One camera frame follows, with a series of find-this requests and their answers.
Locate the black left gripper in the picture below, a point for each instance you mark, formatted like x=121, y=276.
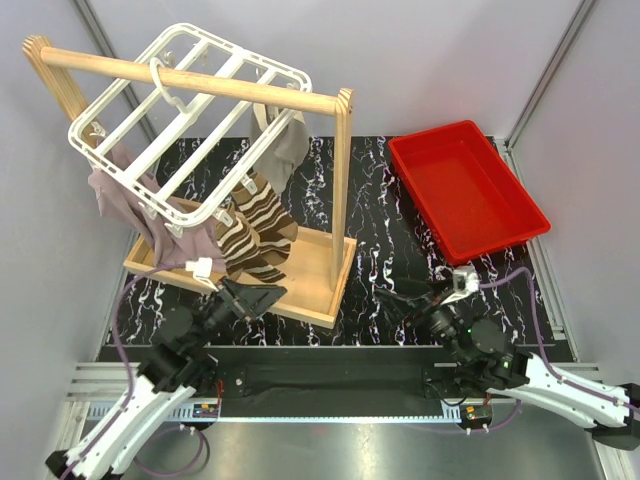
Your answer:
x=252, y=299

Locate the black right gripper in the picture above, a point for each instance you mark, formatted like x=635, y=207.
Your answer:
x=397, y=308

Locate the wooden clothes rack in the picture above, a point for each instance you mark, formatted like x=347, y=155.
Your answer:
x=319, y=262

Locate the brown striped sock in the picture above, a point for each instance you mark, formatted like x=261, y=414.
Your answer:
x=238, y=243
x=265, y=213

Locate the grey cream sock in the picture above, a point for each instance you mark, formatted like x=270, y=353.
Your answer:
x=279, y=161

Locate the white plastic clip hanger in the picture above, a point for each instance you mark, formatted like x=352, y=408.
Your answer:
x=189, y=68

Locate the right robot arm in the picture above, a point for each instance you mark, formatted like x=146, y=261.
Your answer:
x=488, y=363

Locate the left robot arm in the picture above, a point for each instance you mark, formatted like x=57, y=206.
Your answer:
x=176, y=369

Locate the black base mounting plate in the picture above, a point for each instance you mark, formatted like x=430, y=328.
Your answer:
x=329, y=382

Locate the mauve hanging cloth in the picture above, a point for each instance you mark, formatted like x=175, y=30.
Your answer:
x=118, y=203

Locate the red plastic bin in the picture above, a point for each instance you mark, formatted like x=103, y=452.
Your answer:
x=467, y=195

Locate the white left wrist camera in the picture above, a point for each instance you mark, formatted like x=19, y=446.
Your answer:
x=202, y=274

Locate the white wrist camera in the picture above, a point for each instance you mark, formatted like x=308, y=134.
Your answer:
x=202, y=274
x=465, y=282

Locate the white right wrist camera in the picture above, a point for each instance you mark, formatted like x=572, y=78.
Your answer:
x=465, y=282

